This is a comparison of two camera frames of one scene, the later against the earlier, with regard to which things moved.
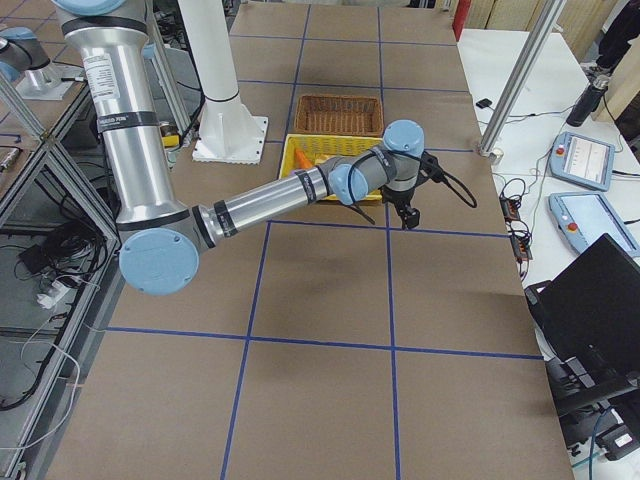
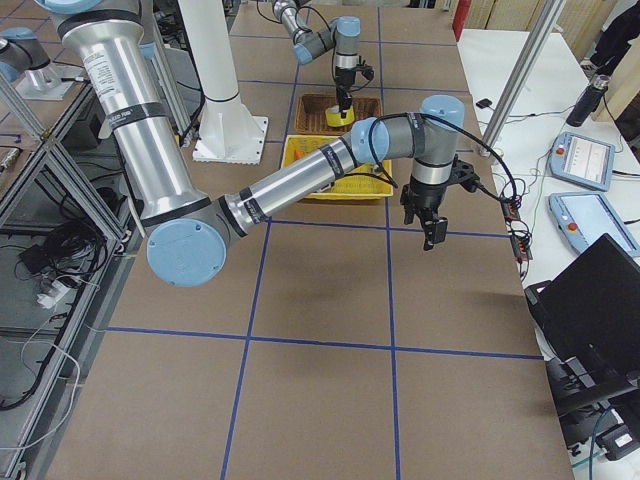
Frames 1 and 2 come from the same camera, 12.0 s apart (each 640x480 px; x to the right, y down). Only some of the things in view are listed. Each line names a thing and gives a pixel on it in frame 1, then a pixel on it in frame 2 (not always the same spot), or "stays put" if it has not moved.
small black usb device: (484, 103) stays put
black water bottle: (589, 101) stays put
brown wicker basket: (339, 115) stays put
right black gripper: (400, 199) -> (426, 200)
